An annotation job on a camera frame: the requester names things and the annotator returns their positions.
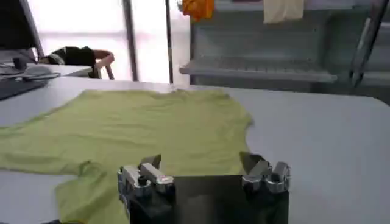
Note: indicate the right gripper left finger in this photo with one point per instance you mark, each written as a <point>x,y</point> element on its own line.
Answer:
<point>152,175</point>

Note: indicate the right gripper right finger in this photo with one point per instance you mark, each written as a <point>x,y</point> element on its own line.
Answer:
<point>268,176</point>

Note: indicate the light green shirt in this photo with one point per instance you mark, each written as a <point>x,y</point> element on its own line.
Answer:
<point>137,131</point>

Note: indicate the grey shelf rack with cloths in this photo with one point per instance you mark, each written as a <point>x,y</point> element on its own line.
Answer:
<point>259,51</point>

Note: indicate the white office desk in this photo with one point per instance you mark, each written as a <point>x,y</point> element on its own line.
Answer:
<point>73,70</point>

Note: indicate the person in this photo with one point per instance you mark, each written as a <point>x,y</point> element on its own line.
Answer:
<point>76,56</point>

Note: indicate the grey computer mouse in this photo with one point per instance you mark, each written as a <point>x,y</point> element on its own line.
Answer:
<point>38,70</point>

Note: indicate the dark slanted metal pole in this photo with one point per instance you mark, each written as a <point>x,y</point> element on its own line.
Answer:
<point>367,39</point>

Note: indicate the small dark stand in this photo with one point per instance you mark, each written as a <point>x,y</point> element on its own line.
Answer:
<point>19,63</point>

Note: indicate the black computer monitor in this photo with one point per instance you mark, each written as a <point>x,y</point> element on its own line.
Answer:
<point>15,24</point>

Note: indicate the thin dark window post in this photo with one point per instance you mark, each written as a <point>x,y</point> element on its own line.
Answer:
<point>169,42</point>

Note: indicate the wide dark window post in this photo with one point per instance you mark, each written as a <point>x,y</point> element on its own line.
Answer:
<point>130,39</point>

